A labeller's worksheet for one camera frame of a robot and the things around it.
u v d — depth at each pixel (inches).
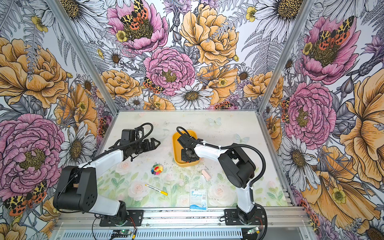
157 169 35.2
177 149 36.2
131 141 28.7
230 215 29.3
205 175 33.7
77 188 17.3
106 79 41.3
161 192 32.4
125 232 28.1
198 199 31.3
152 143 32.7
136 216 29.4
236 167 19.8
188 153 27.7
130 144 25.9
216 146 22.6
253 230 28.2
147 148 32.0
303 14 29.0
